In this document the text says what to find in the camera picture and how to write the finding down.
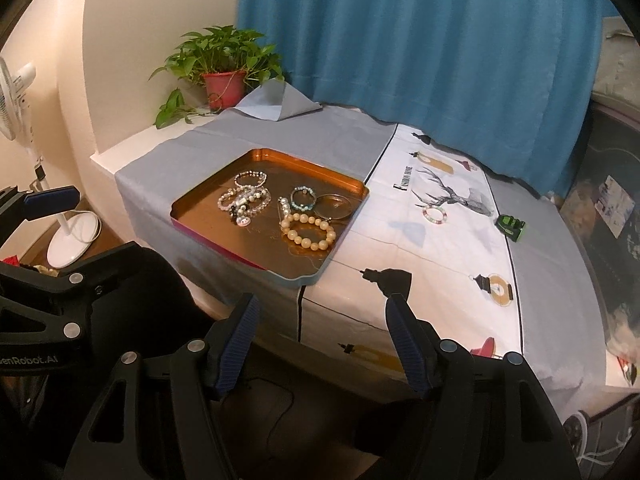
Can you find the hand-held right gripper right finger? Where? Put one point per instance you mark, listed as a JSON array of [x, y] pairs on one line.
[[407, 350]]

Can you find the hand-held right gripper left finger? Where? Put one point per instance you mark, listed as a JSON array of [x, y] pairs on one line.
[[237, 350]]

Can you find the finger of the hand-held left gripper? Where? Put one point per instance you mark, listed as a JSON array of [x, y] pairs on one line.
[[50, 200], [60, 300]]

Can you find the orange metal tray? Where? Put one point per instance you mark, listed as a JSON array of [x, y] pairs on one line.
[[210, 215]]

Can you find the pearl hair clip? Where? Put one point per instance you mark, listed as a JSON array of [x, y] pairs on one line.
[[283, 212]]

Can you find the dark gold bangle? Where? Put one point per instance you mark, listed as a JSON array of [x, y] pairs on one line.
[[320, 212]]

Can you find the white standing fan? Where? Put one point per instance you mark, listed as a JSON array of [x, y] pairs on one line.
[[75, 240]]

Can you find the white printed tablecloth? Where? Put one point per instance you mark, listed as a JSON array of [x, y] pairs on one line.
[[440, 270]]

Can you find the green black tape measure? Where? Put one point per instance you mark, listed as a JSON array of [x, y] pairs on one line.
[[511, 226]]

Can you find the red flower pot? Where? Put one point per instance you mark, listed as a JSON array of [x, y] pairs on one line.
[[225, 87]]

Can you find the dark printed panel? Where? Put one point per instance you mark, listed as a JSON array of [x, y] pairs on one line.
[[610, 280]]

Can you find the green leafy plant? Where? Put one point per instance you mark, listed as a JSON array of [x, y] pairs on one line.
[[220, 47]]

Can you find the grey cloth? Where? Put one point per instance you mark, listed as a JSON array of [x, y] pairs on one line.
[[325, 135]]

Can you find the pale paper label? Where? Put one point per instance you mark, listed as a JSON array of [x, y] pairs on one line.
[[611, 205]]

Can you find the blue curtain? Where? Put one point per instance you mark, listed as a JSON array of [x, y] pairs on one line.
[[425, 35]]

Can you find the beige bedding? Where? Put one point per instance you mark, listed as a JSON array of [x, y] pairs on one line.
[[617, 65]]

